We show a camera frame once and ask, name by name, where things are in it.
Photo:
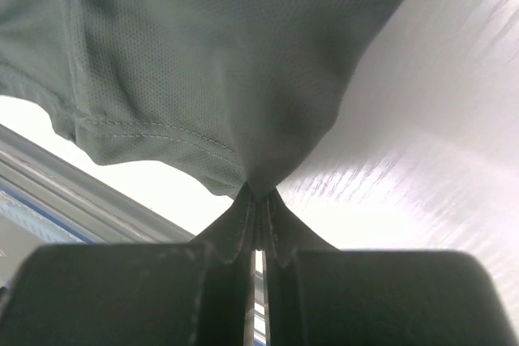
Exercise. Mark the grey t shirt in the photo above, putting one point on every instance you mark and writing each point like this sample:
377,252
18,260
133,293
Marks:
232,92

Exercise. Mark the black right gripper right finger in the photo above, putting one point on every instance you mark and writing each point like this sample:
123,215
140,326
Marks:
317,294

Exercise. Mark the white slotted cable duct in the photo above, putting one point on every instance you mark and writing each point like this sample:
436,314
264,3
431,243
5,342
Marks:
35,222

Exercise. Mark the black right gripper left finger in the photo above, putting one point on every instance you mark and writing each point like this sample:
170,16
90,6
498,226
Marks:
195,293

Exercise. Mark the aluminium mounting rail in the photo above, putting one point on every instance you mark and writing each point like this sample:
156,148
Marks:
76,201

